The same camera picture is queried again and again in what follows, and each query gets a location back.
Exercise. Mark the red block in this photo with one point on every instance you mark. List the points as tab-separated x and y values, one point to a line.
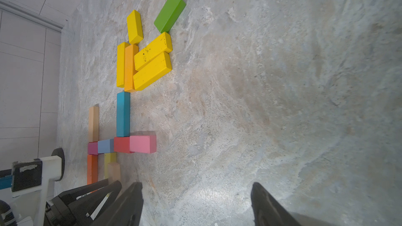
122	144

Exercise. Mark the pink block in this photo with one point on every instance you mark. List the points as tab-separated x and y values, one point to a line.
143	144

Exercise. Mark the teal block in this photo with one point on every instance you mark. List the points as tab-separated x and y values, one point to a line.
123	114

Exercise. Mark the light blue block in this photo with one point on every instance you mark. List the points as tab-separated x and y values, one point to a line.
105	146

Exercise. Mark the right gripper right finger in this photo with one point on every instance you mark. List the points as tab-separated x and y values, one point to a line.
267	211

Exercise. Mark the natural wood block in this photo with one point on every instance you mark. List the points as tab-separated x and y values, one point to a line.
93	124
114	172

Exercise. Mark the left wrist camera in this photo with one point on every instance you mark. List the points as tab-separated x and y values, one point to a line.
29	188

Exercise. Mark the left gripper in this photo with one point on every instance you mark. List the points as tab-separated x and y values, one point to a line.
80	204

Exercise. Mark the small yellow block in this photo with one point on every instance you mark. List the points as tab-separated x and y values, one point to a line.
135	33

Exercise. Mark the amber orange block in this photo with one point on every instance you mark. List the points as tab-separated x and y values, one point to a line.
130	71

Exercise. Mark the magenta block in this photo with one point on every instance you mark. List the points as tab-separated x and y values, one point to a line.
93	148

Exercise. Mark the green block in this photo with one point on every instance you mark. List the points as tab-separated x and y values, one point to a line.
169	14

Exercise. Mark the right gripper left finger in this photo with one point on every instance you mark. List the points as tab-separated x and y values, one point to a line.
125	211

